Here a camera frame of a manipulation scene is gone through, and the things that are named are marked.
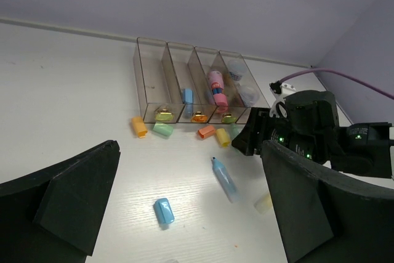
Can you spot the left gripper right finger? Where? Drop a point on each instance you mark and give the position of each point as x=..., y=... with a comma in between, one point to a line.
x=324, y=215

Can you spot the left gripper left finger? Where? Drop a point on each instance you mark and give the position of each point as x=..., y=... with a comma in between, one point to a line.
x=55, y=213

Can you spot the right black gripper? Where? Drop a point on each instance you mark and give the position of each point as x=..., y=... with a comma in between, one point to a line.
x=309, y=128

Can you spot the green highlighter pen top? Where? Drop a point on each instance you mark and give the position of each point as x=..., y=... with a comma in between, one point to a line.
x=234, y=132

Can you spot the small clear jar blue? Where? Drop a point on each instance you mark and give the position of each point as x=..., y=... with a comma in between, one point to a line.
x=249, y=95

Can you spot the blue highlighter pen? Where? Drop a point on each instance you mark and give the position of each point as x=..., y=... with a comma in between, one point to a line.
x=226, y=182

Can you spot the blue pen cap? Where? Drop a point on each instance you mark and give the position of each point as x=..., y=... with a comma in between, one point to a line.
x=164, y=213

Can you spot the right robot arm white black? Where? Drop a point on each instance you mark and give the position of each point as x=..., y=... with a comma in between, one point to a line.
x=367, y=149

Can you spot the clear bin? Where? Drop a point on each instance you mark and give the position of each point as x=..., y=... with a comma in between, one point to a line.
x=157, y=84
x=246, y=72
x=190, y=74
x=211, y=60

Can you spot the yellow pen cap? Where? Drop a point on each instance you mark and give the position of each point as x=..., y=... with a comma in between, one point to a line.
x=223, y=137

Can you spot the orange pen cap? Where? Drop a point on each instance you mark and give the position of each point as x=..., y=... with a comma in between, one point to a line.
x=206, y=131

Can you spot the yellow highlighter pen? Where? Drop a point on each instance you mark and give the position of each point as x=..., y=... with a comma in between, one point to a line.
x=263, y=204

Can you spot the green pen cap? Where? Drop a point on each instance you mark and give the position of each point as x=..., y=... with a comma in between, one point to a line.
x=163, y=129

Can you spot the orange-yellow pen cap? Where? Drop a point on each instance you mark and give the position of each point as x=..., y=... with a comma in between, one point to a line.
x=139, y=127

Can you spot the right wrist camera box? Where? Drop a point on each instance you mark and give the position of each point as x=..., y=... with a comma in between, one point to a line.
x=281, y=90

